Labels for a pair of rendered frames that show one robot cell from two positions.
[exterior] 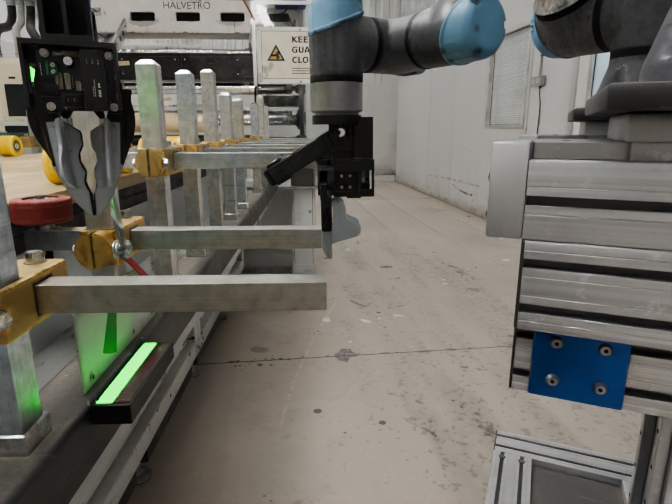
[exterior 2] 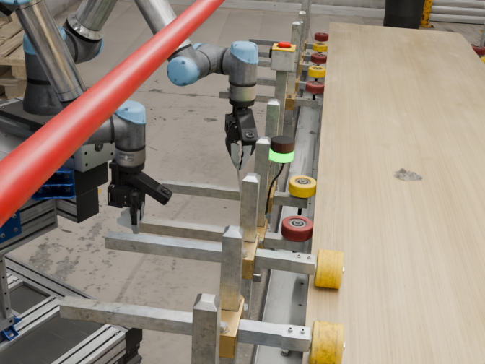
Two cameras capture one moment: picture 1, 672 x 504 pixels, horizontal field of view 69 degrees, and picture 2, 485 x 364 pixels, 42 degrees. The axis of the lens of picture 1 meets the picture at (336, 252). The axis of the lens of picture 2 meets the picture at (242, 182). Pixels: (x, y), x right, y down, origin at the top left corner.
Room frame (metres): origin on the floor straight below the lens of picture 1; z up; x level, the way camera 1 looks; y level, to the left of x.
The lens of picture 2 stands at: (2.13, 0.50, 1.69)
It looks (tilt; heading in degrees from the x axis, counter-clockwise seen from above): 26 degrees down; 189
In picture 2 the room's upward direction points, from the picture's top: 4 degrees clockwise
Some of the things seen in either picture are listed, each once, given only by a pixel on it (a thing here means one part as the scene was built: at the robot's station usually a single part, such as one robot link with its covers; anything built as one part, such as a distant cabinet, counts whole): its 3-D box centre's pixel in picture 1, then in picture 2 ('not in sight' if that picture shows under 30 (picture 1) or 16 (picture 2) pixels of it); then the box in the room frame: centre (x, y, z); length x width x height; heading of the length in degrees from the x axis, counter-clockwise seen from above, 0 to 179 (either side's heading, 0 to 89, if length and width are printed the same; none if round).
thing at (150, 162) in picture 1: (160, 161); (245, 252); (0.95, 0.34, 0.95); 0.13 x 0.06 x 0.05; 2
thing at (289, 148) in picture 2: not in sight; (282, 144); (0.67, 0.37, 1.10); 0.06 x 0.06 x 0.02
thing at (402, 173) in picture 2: not in sight; (408, 173); (0.33, 0.73, 0.91); 0.09 x 0.07 x 0.02; 70
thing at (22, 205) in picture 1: (45, 233); (295, 240); (0.71, 0.43, 0.85); 0.08 x 0.08 x 0.11
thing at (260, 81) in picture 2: not in sight; (273, 82); (-0.78, 0.18, 0.82); 0.43 x 0.03 x 0.04; 92
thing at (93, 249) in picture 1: (111, 240); (257, 235); (0.70, 0.33, 0.85); 0.13 x 0.06 x 0.05; 2
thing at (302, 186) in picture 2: not in sight; (301, 197); (0.46, 0.42, 0.85); 0.08 x 0.08 x 0.11
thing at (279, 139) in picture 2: not in sight; (278, 178); (0.67, 0.37, 1.00); 0.06 x 0.06 x 0.22; 2
